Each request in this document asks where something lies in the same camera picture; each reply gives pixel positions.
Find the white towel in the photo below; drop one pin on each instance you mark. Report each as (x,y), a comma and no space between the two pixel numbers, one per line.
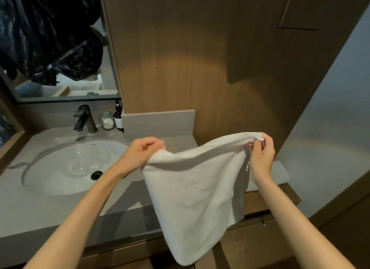
(196,196)
(280,173)

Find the grey stone backsplash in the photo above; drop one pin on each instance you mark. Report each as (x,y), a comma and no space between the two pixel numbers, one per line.
(159,124)

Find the white oval sink basin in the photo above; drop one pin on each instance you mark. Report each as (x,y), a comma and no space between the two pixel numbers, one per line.
(57,167)

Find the person's right forearm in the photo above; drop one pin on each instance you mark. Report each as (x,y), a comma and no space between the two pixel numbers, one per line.
(300,228)

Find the person's right hand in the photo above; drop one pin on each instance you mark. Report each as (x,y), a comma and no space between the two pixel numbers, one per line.
(261,159)

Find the wall mirror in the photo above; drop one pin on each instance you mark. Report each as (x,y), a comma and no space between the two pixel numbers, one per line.
(81,83)

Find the wooden back panel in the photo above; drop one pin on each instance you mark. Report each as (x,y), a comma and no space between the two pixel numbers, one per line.
(188,46)

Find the wooden vanity base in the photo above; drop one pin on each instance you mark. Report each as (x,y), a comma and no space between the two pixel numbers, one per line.
(124,253)

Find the wooden cabinet flap door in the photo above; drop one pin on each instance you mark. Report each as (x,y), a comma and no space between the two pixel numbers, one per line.
(254,242)

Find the metal door hinge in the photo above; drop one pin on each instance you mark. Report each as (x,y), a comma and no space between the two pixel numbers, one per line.
(262,221)

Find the person's left forearm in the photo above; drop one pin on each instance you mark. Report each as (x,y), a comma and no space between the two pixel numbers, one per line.
(75,219)

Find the dark pump bottle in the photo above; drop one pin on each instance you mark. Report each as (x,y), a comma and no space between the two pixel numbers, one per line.
(118,118)

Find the black sink drain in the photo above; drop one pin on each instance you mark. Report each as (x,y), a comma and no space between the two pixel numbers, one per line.
(96,175)

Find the black faucet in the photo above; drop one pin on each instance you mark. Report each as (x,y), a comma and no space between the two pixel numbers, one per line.
(83,118)

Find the glass jar with cotton pads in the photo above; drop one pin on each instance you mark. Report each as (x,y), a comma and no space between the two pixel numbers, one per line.
(107,121)

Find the person's left hand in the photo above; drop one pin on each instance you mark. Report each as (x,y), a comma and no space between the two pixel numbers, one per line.
(138,156)

